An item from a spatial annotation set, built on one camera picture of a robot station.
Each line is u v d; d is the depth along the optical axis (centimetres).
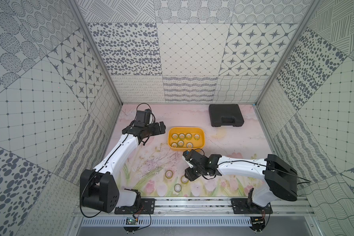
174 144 96
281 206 76
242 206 73
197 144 95
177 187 80
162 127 76
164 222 70
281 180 43
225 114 110
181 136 100
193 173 71
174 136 100
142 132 61
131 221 72
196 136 101
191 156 64
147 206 73
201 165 63
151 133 74
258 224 72
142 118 64
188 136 101
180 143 97
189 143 96
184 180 82
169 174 84
